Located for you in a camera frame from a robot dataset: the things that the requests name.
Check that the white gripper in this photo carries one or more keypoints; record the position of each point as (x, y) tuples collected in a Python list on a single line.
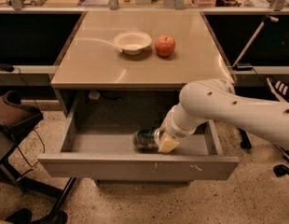
[(172, 131)]

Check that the green soda can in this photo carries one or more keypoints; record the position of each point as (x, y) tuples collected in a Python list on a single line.
[(146, 138)]

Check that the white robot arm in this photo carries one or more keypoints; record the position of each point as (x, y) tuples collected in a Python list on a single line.
[(200, 101)]

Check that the grey open top drawer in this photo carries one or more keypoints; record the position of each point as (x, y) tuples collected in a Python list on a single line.
[(97, 142)]

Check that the grey cabinet with glossy top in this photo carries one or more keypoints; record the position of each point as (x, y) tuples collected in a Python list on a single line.
[(93, 63)]

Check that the red apple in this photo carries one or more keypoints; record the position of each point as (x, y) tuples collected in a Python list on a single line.
[(164, 45)]

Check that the white stick with black base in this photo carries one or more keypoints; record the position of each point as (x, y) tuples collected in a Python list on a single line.
[(266, 19)]

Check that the white paper bowl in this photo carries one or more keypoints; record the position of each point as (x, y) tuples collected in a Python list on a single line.
[(132, 42)]

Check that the black chair caster right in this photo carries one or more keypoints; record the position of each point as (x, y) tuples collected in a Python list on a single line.
[(281, 170)]

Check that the black white striped sneaker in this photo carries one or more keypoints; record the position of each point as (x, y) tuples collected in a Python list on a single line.
[(279, 88)]

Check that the brown office chair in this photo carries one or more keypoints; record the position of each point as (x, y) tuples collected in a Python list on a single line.
[(17, 120)]

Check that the black shoe bottom left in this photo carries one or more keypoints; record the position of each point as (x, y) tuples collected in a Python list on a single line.
[(25, 216)]

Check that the black device on left ledge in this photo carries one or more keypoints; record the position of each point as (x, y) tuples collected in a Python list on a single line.
[(6, 67)]

